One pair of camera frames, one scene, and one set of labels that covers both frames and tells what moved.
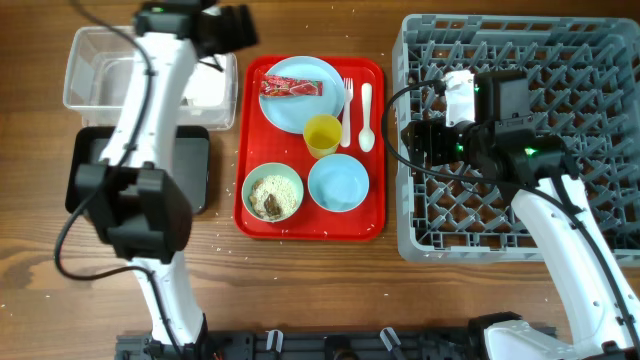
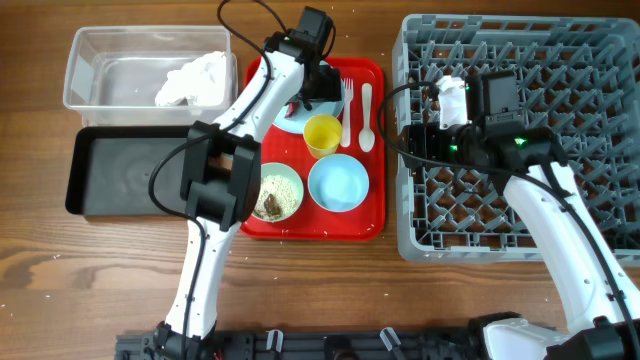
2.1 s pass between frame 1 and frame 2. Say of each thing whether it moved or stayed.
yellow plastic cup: stayed
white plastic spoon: stayed
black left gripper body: moved
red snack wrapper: moved
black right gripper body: stayed
